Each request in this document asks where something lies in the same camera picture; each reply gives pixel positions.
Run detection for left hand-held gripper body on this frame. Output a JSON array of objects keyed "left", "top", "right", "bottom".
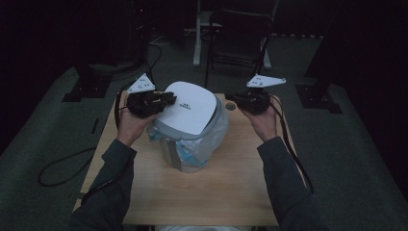
[{"left": 125, "top": 72, "right": 167, "bottom": 119}]

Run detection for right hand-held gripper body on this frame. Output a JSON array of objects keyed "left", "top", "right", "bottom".
[{"left": 239, "top": 73, "right": 287, "bottom": 116}]

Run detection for grey trash can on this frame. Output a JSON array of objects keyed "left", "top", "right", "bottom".
[{"left": 148, "top": 94, "right": 230, "bottom": 173}]

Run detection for white trash can lid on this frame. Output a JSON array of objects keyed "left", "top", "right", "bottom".
[{"left": 154, "top": 81, "right": 217, "bottom": 137}]

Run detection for person's right hand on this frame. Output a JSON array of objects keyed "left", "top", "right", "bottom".
[{"left": 239, "top": 95, "right": 279, "bottom": 143}]

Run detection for person's left hand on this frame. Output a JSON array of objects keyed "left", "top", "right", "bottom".
[{"left": 115, "top": 105, "right": 158, "bottom": 148}]

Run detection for clear plastic trash bag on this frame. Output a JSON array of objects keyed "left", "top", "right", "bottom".
[{"left": 146, "top": 109, "right": 230, "bottom": 173}]

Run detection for grey round stand base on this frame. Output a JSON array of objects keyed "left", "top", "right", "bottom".
[{"left": 88, "top": 61, "right": 143, "bottom": 75}]

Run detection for black folding chair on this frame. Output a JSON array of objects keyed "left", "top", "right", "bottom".
[{"left": 205, "top": 11, "right": 273, "bottom": 94}]

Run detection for black stand base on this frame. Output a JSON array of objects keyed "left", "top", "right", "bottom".
[
  {"left": 62, "top": 62, "right": 114, "bottom": 103},
  {"left": 294, "top": 84, "right": 343, "bottom": 115}
]

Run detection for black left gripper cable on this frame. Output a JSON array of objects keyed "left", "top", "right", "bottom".
[{"left": 80, "top": 81, "right": 134, "bottom": 206}]

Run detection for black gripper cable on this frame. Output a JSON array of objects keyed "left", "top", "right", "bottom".
[
  {"left": 268, "top": 94, "right": 316, "bottom": 195},
  {"left": 80, "top": 81, "right": 134, "bottom": 206}
]

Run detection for black floor cables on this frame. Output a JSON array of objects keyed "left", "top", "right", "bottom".
[{"left": 140, "top": 41, "right": 163, "bottom": 92}]

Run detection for white floor cable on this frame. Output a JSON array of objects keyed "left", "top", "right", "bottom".
[{"left": 148, "top": 35, "right": 174, "bottom": 46}]

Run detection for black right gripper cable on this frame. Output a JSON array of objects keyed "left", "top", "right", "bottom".
[{"left": 268, "top": 94, "right": 316, "bottom": 195}]

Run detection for black looped floor cable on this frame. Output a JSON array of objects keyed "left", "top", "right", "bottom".
[{"left": 38, "top": 146, "right": 98, "bottom": 188}]

